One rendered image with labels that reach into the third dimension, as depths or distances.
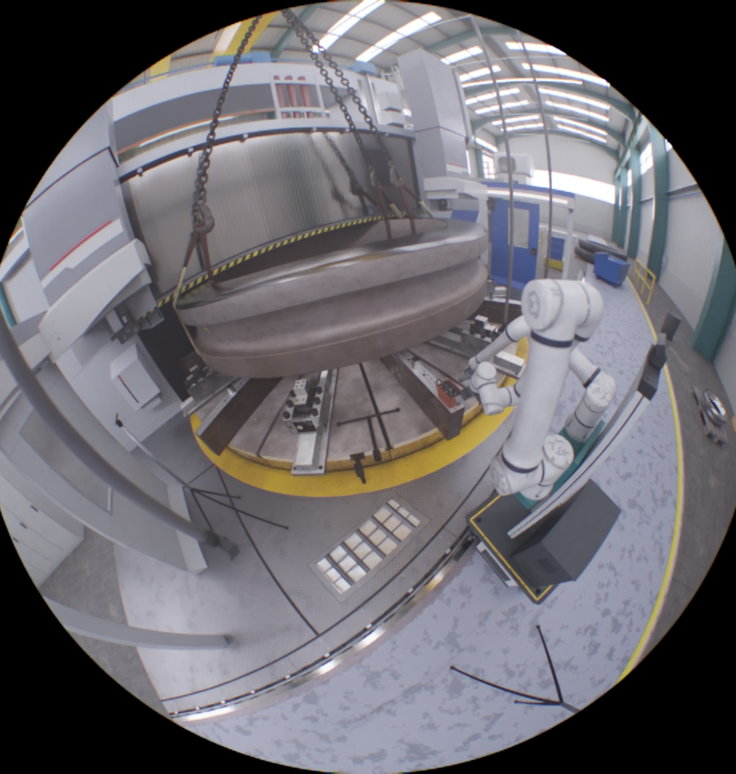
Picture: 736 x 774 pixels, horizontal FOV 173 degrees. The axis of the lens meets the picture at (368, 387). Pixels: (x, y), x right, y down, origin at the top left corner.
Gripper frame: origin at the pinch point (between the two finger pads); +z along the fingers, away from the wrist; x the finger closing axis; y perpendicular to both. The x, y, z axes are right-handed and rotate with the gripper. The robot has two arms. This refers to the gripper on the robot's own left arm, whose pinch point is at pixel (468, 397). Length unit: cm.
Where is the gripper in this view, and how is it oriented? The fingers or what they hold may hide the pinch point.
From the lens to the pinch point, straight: 135.6
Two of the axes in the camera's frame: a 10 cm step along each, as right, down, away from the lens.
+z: 1.2, 3.9, 9.1
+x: -9.1, 4.0, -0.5
